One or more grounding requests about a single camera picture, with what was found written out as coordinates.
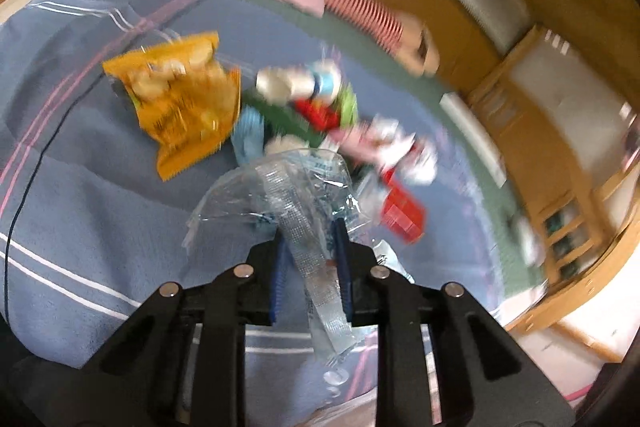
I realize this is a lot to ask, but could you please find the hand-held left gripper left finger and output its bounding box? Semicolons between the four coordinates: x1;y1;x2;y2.
65;232;290;427

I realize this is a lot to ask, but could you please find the red wrapper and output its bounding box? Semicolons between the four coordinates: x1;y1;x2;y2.
292;99;342;131

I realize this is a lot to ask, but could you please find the white oval device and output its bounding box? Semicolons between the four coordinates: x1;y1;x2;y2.
509;216;547;269

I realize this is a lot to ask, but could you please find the light blue wrapper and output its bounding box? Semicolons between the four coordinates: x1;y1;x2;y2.
231;106;266;168

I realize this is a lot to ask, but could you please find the blue striped blanket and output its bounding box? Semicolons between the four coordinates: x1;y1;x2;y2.
0;0;507;410

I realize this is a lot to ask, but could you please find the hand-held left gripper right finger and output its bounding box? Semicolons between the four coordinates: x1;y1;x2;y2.
333;217;576;427

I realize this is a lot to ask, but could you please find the orange snack bag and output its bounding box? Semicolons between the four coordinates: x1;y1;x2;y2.
102;32;242;181

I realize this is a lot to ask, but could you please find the white paper cup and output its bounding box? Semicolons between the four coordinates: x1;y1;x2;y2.
256;60;344;104

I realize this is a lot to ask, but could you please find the clear plastic wrapper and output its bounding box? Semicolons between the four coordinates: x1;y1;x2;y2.
182;148;416;358

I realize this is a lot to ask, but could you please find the wooden wall cabinet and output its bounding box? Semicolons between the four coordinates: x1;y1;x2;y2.
345;0;503;84

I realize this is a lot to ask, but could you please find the white flat board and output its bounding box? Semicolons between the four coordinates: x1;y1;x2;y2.
440;92;507;186

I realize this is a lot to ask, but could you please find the striped stuffed doll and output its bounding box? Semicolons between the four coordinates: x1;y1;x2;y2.
325;0;442;78

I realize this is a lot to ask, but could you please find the white plastic bag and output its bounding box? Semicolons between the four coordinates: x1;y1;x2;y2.
327;117;439;186

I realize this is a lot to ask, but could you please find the green bed mat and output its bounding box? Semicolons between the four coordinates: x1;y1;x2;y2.
100;0;547;294

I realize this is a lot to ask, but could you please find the dark green wrapper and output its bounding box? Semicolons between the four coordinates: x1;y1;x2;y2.
242;90;332;149

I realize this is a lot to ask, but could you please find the wooden bed frame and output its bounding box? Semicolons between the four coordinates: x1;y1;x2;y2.
0;0;640;349

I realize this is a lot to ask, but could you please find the red packet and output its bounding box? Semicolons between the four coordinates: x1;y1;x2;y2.
380;180;427;244

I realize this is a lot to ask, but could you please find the black cable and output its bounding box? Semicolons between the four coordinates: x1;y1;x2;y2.
0;72;111;333

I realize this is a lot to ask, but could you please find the frosted window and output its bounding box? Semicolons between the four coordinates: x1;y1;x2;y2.
449;0;532;54

